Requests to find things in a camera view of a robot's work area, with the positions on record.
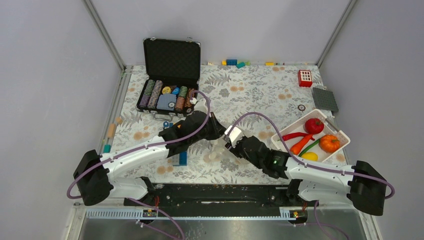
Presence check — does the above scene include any clear dotted zip top bag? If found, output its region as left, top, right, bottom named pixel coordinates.
left=203, top=138, right=249, bottom=165

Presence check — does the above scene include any orange toy carrot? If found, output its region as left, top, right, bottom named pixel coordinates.
left=290, top=134, right=313, bottom=155

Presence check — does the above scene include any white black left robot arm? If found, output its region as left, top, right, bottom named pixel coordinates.
left=66, top=98, right=226, bottom=206

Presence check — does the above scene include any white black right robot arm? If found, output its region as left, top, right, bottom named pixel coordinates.
left=223, top=126, right=386, bottom=216

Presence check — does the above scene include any white plastic food basket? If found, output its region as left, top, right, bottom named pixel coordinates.
left=271, top=109, right=351, bottom=163

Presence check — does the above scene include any red toy chili pepper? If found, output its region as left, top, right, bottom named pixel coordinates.
left=282, top=132, right=309, bottom=141

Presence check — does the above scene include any yellow toy lemon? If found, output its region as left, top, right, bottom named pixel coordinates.
left=300, top=152, right=319, bottom=162

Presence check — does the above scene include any blue grey building block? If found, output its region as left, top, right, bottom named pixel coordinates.
left=171, top=151, right=188, bottom=167

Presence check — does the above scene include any orange yellow toy block car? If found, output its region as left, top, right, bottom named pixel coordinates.
left=162, top=120, right=182, bottom=130

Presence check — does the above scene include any green toy bean pod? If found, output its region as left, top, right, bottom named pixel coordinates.
left=298, top=138, right=321, bottom=157

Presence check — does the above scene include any red toy tomato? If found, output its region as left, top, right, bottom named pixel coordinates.
left=304, top=118, right=325, bottom=135

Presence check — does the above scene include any orange toy pumpkin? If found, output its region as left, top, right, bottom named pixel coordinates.
left=319, top=134, right=341, bottom=153

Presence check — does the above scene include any floral patterned table mat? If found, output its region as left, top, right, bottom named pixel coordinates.
left=111, top=65, right=315, bottom=185

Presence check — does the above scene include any black poker chip case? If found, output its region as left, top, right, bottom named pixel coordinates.
left=136, top=37, right=201, bottom=117

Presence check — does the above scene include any dark grey building baseplate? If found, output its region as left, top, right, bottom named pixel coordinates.
left=312, top=87, right=339, bottom=113

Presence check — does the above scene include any red white window block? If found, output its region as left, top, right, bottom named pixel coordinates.
left=297, top=69, right=313, bottom=88

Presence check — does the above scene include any wooden block left edge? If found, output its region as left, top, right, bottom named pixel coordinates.
left=106, top=123, right=117, bottom=139

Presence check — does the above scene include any teal block left edge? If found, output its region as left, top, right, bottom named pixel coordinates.
left=102, top=144, right=111, bottom=153

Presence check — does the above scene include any blue block at wall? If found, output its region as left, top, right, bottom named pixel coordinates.
left=225, top=59, right=238, bottom=66

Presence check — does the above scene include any teal block at wall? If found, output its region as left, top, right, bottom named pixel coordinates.
left=236, top=62, right=246, bottom=69

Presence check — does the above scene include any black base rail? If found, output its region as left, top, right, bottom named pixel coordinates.
left=139, top=183, right=315, bottom=217

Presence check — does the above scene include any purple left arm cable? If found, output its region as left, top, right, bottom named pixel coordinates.
left=66, top=90, right=212, bottom=240

